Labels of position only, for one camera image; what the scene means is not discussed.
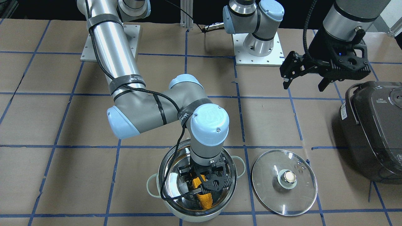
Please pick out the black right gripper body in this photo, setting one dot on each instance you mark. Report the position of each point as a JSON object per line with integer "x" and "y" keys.
{"x": 184, "y": 171}

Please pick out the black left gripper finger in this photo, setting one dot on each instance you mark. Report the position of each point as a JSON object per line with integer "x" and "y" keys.
{"x": 324, "y": 83}
{"x": 291, "y": 68}

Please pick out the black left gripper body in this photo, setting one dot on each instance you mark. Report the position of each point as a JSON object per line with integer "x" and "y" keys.
{"x": 321, "y": 47}

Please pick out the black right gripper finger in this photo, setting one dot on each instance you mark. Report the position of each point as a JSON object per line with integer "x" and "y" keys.
{"x": 199, "y": 190}
{"x": 186, "y": 180}

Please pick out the yellow plastic corn cob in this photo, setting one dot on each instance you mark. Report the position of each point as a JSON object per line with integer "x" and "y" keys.
{"x": 206, "y": 200}

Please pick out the glass pot lid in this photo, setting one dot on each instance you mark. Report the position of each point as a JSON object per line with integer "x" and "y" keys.
{"x": 284, "y": 182}

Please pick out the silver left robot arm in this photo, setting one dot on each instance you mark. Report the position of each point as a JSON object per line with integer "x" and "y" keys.
{"x": 263, "y": 19}

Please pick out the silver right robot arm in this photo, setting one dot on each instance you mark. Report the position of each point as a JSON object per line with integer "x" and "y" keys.
{"x": 138, "y": 110}

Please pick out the pale green steel pot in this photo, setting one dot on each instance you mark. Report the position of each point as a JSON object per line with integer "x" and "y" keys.
{"x": 164, "y": 185}

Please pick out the dark grey rice cooker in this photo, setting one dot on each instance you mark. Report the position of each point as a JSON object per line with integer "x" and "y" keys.
{"x": 371, "y": 121}

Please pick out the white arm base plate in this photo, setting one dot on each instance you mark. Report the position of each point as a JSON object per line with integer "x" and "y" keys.
{"x": 121, "y": 44}
{"x": 250, "y": 51}

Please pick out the aluminium frame post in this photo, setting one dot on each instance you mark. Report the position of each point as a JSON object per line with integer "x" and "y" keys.
{"x": 186, "y": 9}

